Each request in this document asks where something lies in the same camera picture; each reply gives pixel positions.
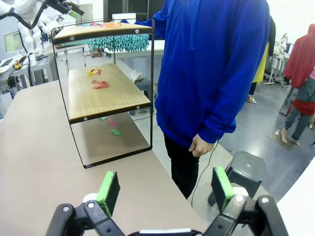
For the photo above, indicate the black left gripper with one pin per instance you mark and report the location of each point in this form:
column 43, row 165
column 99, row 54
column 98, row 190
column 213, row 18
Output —
column 59, row 4

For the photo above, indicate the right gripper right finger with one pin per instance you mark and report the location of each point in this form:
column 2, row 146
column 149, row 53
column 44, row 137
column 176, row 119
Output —
column 221, row 186

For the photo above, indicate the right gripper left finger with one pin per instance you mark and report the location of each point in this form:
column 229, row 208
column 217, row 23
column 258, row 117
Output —
column 108, row 191

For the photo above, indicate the teal chenille duster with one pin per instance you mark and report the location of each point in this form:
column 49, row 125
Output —
column 123, row 43

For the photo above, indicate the person's left forearm blue sleeve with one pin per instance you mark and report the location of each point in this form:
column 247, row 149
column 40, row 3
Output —
column 221, row 123

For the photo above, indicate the small white background robot arm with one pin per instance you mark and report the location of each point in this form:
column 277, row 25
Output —
column 283, row 43

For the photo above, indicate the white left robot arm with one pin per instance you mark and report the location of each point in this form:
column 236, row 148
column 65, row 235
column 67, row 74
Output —
column 27, row 9

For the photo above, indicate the person's right forearm blue sleeve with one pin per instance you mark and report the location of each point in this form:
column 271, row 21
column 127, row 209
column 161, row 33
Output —
column 158, row 24

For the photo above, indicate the person's left hand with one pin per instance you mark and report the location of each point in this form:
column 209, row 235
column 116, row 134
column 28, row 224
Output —
column 200, row 146

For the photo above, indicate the black plastic stool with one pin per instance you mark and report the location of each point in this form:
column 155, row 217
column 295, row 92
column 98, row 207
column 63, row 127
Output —
column 246, row 169

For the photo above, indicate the orange paper scrap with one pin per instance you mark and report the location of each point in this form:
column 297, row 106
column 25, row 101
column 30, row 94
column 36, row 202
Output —
column 113, row 24

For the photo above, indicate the white board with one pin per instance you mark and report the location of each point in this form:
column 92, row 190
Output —
column 124, row 16

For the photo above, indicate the aluminium profile table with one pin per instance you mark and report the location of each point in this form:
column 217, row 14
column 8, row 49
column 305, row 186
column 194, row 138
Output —
column 41, row 65

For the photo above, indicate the yellow paper scrap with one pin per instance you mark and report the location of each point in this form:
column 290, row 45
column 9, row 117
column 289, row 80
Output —
column 91, row 72

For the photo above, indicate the computer monitor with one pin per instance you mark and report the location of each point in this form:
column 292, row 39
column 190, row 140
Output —
column 13, row 41

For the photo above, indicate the pink paper scrap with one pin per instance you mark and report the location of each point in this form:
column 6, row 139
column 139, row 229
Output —
column 112, row 123

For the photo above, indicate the small green paper scrap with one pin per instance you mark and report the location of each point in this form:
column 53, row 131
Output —
column 103, row 118

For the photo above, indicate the large red paper scrap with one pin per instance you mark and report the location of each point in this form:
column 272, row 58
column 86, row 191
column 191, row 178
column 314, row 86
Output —
column 102, row 85

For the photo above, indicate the white plastic bag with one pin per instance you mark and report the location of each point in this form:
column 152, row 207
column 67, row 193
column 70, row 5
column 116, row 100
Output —
column 136, row 75

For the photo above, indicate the black electronics box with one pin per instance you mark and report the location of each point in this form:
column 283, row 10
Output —
column 11, row 81

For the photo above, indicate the black waste bin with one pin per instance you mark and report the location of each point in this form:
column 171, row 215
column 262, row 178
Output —
column 142, row 87

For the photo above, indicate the person in blue hoodie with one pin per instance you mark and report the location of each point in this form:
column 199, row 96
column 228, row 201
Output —
column 201, row 61

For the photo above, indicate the white metal rack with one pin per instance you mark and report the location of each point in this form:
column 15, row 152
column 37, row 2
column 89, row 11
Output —
column 275, row 70

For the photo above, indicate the person in yellow apron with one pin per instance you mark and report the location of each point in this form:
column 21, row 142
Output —
column 261, row 64

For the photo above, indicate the figure in red hoodie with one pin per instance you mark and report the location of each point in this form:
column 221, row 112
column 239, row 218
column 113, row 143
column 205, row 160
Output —
column 300, row 61

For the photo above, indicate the black frame wooden shelf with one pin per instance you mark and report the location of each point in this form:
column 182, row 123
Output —
column 108, row 98

